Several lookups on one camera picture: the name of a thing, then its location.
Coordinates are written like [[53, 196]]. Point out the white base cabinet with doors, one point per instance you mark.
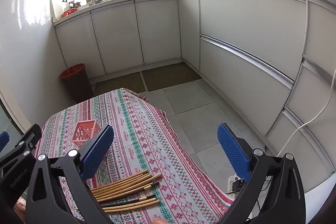
[[118, 35]]

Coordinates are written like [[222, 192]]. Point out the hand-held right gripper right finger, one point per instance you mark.
[[233, 153]]

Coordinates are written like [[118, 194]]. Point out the red plastic basin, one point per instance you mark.
[[68, 13]]

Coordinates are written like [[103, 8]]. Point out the pile of wooden chopsticks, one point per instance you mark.
[[126, 182]]

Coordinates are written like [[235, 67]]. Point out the white drawer cabinet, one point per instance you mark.
[[249, 29]]

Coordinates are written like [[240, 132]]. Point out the patterned tablecloth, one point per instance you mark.
[[157, 140]]

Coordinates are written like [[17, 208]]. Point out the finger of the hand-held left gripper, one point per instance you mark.
[[4, 141], [30, 137]]

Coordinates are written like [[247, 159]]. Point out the brown floor mat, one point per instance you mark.
[[118, 83], [170, 75]]

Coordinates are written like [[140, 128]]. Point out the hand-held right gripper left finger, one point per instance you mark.
[[96, 154]]

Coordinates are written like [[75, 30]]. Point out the dark trash bin red rim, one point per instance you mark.
[[78, 85]]

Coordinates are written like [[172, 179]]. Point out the white power strip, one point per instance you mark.
[[231, 183]]

